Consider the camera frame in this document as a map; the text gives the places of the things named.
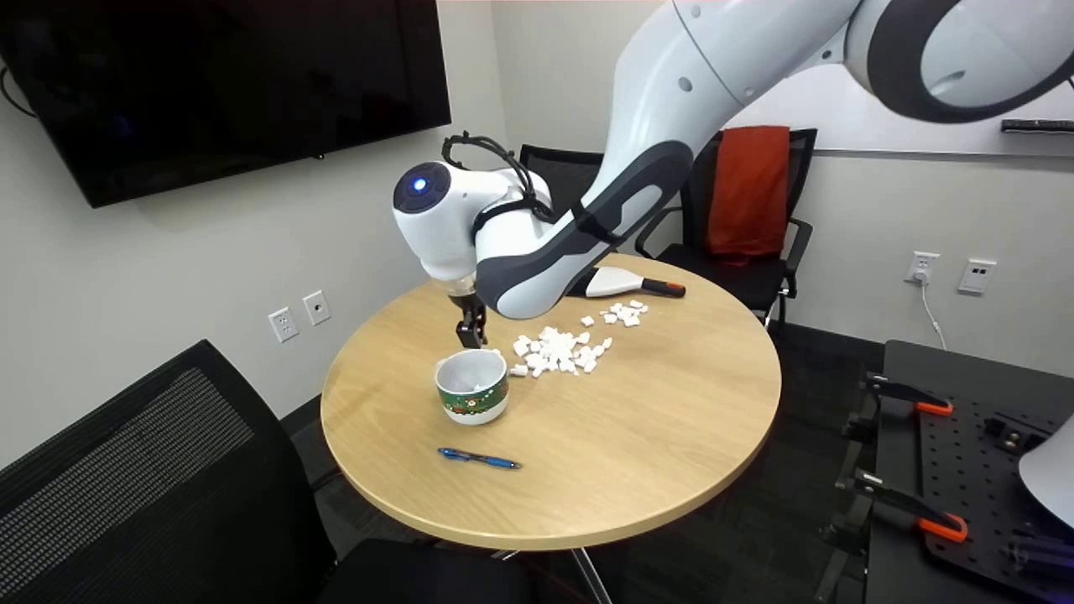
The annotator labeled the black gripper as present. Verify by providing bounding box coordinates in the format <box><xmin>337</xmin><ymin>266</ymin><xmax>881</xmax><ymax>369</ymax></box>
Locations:
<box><xmin>451</xmin><ymin>288</ymin><xmax>494</xmax><ymax>353</ymax></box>

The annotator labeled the green and white mug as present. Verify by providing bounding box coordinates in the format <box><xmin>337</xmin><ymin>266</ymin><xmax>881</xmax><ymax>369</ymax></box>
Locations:
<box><xmin>434</xmin><ymin>344</ymin><xmax>513</xmax><ymax>430</ymax></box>

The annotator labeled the blue pen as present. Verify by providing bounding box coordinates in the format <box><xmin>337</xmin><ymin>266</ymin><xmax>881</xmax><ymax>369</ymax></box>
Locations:
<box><xmin>434</xmin><ymin>444</ymin><xmax>528</xmax><ymax>475</ymax></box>

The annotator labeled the chrome table leg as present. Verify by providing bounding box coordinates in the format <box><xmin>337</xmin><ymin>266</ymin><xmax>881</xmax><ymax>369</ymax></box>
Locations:
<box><xmin>566</xmin><ymin>544</ymin><xmax>619</xmax><ymax>604</ymax></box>

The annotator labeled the black office chair with jacket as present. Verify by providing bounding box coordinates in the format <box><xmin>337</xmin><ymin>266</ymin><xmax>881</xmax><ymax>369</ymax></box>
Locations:
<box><xmin>640</xmin><ymin>125</ymin><xmax>819</xmax><ymax>327</ymax></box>

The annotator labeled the red jacket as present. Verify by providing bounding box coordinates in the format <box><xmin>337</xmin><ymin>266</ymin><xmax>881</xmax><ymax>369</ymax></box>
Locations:
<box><xmin>704</xmin><ymin>125</ymin><xmax>796</xmax><ymax>266</ymax></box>

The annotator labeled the black orange bar clamp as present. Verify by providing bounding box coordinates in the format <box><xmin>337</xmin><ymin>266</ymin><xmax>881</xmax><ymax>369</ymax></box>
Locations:
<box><xmin>845</xmin><ymin>467</ymin><xmax>972</xmax><ymax>549</ymax></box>
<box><xmin>855</xmin><ymin>369</ymin><xmax>959</xmax><ymax>427</ymax></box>

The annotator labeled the black perforated robot stand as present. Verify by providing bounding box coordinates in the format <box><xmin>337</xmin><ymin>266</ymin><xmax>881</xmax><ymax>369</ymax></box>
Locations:
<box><xmin>815</xmin><ymin>334</ymin><xmax>1074</xmax><ymax>604</ymax></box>

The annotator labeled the dark whiteboard tray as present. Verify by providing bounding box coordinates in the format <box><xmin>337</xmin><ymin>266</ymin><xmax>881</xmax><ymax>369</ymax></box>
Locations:
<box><xmin>998</xmin><ymin>115</ymin><xmax>1074</xmax><ymax>138</ymax></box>

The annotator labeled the white wall outlet plate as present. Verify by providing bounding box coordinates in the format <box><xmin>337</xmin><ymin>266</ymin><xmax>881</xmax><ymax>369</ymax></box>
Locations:
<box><xmin>904</xmin><ymin>246</ymin><xmax>946</xmax><ymax>288</ymax></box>
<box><xmin>265</xmin><ymin>300</ymin><xmax>302</xmax><ymax>347</ymax></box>
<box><xmin>299</xmin><ymin>286</ymin><xmax>337</xmax><ymax>332</ymax></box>
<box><xmin>952</xmin><ymin>256</ymin><xmax>999</xmax><ymax>298</ymax></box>

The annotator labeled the black wall television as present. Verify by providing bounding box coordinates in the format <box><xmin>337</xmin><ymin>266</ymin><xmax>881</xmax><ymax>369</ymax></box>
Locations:
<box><xmin>0</xmin><ymin>0</ymin><xmax>453</xmax><ymax>211</ymax></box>

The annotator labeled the white wall whiteboard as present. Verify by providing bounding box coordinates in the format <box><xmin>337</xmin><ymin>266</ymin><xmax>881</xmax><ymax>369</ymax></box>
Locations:
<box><xmin>725</xmin><ymin>63</ymin><xmax>1074</xmax><ymax>161</ymax></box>

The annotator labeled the white plug with cable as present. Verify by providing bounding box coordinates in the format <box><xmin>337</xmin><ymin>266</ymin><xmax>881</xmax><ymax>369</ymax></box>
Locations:
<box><xmin>909</xmin><ymin>266</ymin><xmax>952</xmax><ymax>353</ymax></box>

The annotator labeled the black bracket on stand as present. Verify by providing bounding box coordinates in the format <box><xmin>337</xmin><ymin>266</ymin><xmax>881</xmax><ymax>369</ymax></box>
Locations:
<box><xmin>979</xmin><ymin>410</ymin><xmax>1054</xmax><ymax>455</ymax></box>

